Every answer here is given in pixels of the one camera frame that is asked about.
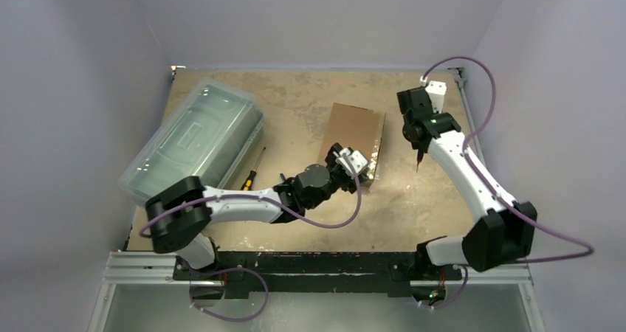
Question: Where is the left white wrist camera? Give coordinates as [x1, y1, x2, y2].
[335, 147, 369, 178]

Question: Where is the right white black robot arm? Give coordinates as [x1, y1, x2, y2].
[396, 86, 537, 278]

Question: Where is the brown cardboard express box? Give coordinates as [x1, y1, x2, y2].
[317, 103, 386, 188]

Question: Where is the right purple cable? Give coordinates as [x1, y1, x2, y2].
[418, 55, 595, 311]

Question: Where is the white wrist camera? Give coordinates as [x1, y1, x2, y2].
[420, 76, 447, 113]
[335, 147, 369, 178]

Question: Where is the clear plastic storage bin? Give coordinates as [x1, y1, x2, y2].
[118, 77, 264, 207]

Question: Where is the aluminium frame rail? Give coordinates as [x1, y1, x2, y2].
[88, 252, 545, 331]

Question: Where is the purple cable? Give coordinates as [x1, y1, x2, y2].
[139, 153, 364, 321]
[418, 55, 595, 311]

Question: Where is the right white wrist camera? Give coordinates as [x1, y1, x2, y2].
[420, 76, 447, 113]

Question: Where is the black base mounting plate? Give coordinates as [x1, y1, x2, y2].
[173, 251, 463, 300]

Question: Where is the yellow black screwdriver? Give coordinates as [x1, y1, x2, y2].
[240, 147, 266, 191]

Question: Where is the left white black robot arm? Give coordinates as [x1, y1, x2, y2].
[139, 143, 369, 280]

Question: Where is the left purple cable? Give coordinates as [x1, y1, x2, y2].
[139, 153, 364, 321]

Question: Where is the red utility knife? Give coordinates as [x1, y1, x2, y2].
[416, 150, 424, 172]

